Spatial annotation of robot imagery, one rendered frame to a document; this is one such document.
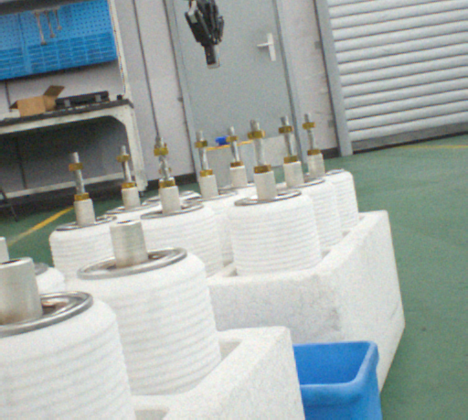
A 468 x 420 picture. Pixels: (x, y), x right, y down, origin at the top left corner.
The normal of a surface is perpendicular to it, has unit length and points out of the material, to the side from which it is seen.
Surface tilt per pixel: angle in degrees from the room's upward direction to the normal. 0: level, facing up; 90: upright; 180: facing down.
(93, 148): 90
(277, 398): 90
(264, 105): 90
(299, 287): 90
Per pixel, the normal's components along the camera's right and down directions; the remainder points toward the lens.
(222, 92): 0.08, 0.06
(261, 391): 0.91, -0.14
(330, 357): -0.35, 0.09
